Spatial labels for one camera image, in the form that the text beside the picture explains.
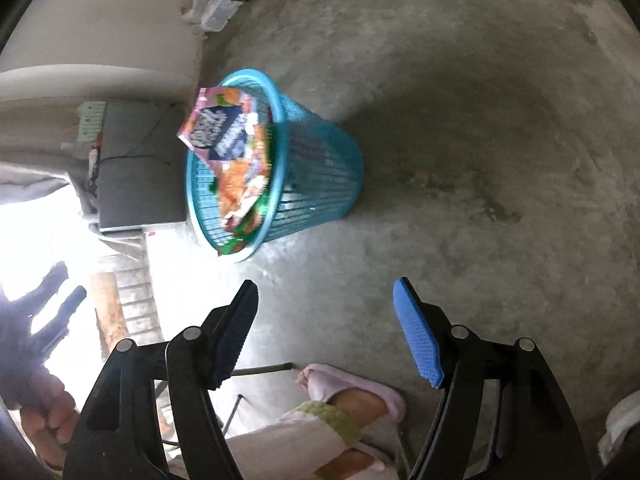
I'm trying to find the white power strip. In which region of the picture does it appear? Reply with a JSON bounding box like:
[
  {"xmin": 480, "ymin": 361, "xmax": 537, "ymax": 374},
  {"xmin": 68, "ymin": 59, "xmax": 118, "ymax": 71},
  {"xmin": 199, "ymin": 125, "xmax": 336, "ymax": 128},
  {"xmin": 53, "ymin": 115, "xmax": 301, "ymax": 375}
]
[{"xmin": 76, "ymin": 101, "xmax": 107, "ymax": 142}]

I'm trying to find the pink slipper foot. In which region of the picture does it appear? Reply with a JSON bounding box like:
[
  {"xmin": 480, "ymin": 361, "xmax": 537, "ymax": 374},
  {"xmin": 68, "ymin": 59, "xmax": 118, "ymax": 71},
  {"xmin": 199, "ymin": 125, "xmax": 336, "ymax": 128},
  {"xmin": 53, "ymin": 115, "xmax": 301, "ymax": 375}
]
[{"xmin": 296, "ymin": 363, "xmax": 407, "ymax": 429}]

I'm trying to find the white trouser leg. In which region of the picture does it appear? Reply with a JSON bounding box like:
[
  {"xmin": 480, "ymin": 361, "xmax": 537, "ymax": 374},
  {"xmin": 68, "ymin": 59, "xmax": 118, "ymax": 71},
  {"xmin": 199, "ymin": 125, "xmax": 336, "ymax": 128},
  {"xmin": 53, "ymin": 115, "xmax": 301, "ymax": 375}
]
[{"xmin": 226, "ymin": 401, "xmax": 360, "ymax": 479}]

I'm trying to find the dark grey cabinet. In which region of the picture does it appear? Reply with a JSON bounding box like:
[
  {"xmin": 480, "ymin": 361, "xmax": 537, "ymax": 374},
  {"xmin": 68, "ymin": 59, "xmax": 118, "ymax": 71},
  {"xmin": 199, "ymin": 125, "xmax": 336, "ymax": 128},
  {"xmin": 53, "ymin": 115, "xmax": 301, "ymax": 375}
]
[{"xmin": 96, "ymin": 101, "xmax": 186, "ymax": 233}]

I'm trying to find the colourful snack bag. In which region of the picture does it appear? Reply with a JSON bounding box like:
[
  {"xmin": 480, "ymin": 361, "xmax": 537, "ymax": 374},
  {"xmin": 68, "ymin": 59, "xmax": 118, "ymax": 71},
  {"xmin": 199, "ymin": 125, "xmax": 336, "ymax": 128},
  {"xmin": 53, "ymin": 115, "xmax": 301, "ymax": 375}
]
[{"xmin": 178, "ymin": 86, "xmax": 272, "ymax": 256}]

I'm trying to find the blue plastic waste basket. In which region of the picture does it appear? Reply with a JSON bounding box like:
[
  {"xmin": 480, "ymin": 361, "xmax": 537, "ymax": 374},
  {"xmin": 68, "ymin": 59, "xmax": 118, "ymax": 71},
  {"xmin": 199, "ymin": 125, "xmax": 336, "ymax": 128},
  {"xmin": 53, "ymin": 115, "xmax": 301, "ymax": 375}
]
[{"xmin": 185, "ymin": 67, "xmax": 365, "ymax": 264}]

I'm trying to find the person's left hand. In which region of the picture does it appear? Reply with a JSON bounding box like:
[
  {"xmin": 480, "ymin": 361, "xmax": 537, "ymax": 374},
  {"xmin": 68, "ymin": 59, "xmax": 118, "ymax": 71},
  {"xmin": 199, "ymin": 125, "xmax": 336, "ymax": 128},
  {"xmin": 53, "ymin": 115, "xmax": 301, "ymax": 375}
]
[{"xmin": 21, "ymin": 367, "xmax": 79, "ymax": 471}]

